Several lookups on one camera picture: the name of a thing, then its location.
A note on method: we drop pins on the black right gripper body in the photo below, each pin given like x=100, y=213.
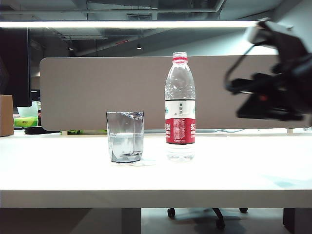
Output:
x=296, y=83

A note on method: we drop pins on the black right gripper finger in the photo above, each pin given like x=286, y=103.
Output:
x=253, y=83
x=265, y=108

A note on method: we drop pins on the clear red-label water bottle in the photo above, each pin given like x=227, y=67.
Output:
x=180, y=131

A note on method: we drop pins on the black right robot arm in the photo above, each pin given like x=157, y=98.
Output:
x=290, y=46

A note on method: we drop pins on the clear faceted glass mug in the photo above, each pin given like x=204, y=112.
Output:
x=123, y=139

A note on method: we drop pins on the small cola bottle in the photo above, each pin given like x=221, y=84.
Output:
x=39, y=118

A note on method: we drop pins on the black office chair base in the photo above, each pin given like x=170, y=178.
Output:
x=219, y=215

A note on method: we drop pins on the dark table leg panel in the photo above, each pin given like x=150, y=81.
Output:
x=298, y=220
x=131, y=220

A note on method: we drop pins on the long ceiling light bar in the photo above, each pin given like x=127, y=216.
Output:
x=122, y=24

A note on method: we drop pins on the brown desk partition screen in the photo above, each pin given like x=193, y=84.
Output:
x=97, y=85

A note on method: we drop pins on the green flat package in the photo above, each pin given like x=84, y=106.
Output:
x=87, y=131

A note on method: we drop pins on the black monitor base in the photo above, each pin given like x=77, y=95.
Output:
x=40, y=130

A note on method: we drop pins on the white tissue sheet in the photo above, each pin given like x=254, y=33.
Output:
x=28, y=111

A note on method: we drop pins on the green tissue box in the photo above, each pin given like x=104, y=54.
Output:
x=25, y=122

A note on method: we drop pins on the dark computer monitor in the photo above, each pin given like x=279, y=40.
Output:
x=14, y=73

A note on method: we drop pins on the brown cardboard box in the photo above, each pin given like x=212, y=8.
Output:
x=6, y=114

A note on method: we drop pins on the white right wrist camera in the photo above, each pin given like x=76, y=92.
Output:
x=256, y=33

